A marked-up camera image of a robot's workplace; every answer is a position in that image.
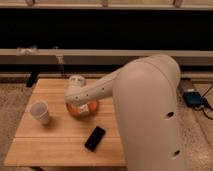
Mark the dark blue power box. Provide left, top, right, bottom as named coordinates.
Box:
left=183, top=89, right=203, bottom=107

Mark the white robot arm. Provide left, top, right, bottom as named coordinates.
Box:
left=65, top=54, right=187, bottom=171

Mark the black cable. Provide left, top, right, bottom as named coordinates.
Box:
left=195, top=83, right=213, bottom=120

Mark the black smartphone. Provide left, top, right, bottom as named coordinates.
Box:
left=84, top=126, right=106, bottom=152

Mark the wooden table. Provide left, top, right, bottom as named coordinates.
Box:
left=4, top=79, right=125, bottom=167

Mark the white labelled bottle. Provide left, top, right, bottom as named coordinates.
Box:
left=78, top=104, right=90, bottom=116

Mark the black table leg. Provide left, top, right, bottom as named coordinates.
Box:
left=26, top=71, right=39, bottom=87

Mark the long wooden rail beam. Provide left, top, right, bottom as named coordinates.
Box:
left=0, top=48, right=213, bottom=66

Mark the white paper cup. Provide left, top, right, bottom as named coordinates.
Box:
left=29, top=101, right=51, bottom=125

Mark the orange ceramic bowl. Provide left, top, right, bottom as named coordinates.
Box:
left=66, top=101, right=99, bottom=117

